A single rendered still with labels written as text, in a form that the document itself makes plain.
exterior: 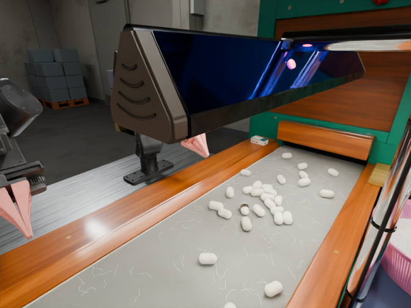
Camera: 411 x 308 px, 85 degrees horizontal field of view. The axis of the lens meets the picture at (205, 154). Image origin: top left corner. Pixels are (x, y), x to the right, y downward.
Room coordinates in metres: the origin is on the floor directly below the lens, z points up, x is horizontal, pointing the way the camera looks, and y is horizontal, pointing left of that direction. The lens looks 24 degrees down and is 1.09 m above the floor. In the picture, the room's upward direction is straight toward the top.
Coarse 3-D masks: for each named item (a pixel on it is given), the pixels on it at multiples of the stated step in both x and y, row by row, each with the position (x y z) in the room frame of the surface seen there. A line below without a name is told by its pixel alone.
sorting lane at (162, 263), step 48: (240, 192) 0.53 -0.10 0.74; (288, 192) 0.53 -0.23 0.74; (336, 192) 0.53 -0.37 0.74; (144, 240) 0.36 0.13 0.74; (192, 240) 0.36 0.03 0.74; (240, 240) 0.36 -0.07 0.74; (288, 240) 0.36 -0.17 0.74; (96, 288) 0.25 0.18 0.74; (144, 288) 0.25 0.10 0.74; (192, 288) 0.25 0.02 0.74; (240, 288) 0.25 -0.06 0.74; (288, 288) 0.25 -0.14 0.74
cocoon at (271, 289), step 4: (268, 284) 0.25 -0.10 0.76; (272, 284) 0.25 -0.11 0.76; (276, 284) 0.25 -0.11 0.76; (280, 284) 0.25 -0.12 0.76; (264, 288) 0.24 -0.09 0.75; (268, 288) 0.24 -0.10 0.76; (272, 288) 0.24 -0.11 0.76; (276, 288) 0.24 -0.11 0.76; (280, 288) 0.24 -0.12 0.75; (268, 292) 0.24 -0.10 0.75; (272, 292) 0.24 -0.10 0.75; (276, 292) 0.24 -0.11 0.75
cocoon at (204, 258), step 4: (200, 256) 0.30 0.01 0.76; (204, 256) 0.30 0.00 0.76; (208, 256) 0.30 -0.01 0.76; (212, 256) 0.30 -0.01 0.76; (216, 256) 0.30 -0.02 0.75; (200, 260) 0.30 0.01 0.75; (204, 260) 0.30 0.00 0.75; (208, 260) 0.30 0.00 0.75; (212, 260) 0.29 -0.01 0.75; (216, 260) 0.30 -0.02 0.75
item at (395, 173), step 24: (408, 24) 0.24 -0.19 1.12; (288, 48) 0.31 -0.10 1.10; (312, 48) 0.30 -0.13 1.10; (336, 48) 0.28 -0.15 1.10; (360, 48) 0.27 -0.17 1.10; (384, 48) 0.25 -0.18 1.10; (408, 48) 0.24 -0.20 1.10; (408, 120) 0.23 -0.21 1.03; (408, 144) 0.22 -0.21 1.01; (408, 168) 0.21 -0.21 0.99; (384, 192) 0.23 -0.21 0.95; (408, 192) 0.21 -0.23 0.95; (384, 216) 0.21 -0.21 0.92; (384, 240) 0.21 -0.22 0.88; (360, 264) 0.22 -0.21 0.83; (360, 288) 0.21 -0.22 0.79
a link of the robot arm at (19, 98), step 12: (0, 84) 0.34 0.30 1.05; (12, 84) 0.36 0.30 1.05; (0, 96) 0.33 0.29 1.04; (12, 96) 0.34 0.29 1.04; (24, 96) 0.36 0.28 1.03; (0, 108) 0.32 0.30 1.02; (12, 108) 0.33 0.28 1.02; (24, 108) 0.34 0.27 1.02; (36, 108) 0.36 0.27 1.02; (12, 120) 0.33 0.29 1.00; (24, 120) 0.34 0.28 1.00; (12, 132) 0.34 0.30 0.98
